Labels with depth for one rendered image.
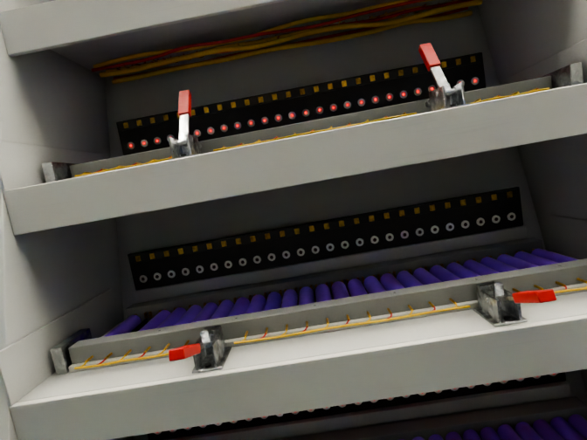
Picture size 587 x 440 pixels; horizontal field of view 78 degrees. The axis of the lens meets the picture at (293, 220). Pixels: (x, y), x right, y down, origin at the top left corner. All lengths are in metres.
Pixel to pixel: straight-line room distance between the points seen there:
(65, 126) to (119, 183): 0.19
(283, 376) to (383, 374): 0.09
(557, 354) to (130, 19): 0.52
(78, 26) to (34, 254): 0.25
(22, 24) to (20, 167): 0.16
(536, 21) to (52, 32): 0.56
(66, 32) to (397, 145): 0.37
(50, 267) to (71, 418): 0.16
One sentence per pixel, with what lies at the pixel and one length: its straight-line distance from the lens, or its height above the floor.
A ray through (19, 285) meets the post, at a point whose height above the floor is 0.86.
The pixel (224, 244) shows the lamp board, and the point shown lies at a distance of 0.51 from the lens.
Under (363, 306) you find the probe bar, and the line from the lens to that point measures 0.37.
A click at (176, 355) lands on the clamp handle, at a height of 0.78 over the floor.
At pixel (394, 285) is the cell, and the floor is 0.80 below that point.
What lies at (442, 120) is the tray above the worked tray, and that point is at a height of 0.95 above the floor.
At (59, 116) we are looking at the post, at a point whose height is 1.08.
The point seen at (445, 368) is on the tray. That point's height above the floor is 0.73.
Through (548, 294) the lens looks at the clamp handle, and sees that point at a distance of 0.31.
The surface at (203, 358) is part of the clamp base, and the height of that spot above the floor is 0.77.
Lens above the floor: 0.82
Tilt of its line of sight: 9 degrees up
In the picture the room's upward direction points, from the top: 9 degrees counter-clockwise
